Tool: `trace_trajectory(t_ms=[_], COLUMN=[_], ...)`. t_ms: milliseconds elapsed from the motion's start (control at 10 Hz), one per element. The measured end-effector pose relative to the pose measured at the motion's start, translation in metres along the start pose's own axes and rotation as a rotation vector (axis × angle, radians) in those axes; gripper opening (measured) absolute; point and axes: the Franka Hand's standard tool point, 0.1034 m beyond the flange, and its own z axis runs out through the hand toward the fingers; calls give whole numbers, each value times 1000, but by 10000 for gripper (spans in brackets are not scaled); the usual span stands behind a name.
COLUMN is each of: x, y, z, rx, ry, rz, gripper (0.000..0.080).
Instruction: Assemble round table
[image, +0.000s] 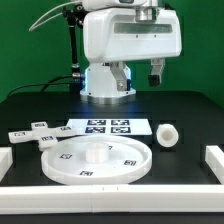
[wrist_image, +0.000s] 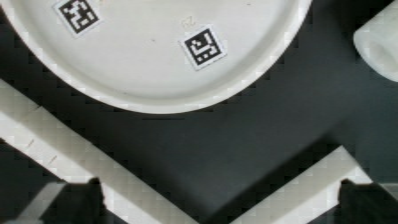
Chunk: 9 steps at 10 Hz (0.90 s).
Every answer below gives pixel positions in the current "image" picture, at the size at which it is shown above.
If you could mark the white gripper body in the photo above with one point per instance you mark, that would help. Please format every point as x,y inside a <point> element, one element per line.
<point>113,34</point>

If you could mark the white round table top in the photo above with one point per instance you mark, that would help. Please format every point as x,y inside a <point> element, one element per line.
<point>97,159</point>

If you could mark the white fence block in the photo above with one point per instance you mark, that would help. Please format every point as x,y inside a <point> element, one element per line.
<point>214,158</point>
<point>6,160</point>

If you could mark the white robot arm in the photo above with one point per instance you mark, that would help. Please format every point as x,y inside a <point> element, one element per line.
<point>100,84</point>

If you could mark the white front fence bar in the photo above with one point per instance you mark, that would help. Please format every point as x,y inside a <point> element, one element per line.
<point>111,198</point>

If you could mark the white cross-shaped table base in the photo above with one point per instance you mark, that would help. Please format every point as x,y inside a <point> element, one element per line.
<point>45,136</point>

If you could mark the white right fence block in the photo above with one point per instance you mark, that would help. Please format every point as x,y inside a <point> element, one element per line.
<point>214,158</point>

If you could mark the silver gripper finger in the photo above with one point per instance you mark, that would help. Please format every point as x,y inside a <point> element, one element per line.
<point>118,71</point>
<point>155,77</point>

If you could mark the white marker tag sheet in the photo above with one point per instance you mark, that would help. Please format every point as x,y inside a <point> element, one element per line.
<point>111,126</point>

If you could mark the white left fence block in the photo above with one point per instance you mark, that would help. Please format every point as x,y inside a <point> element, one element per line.
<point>6,160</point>

